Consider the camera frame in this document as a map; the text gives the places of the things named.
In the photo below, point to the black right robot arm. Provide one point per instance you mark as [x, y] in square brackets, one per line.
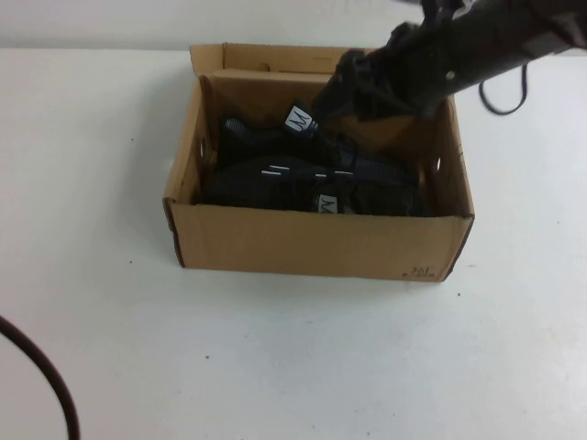
[481, 46]

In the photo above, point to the brown cardboard shoe box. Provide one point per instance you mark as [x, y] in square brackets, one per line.
[257, 243]

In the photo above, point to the black sneaker with white label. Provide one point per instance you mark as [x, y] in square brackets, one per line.
[247, 192]
[238, 133]

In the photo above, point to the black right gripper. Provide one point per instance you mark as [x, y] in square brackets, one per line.
[394, 69]

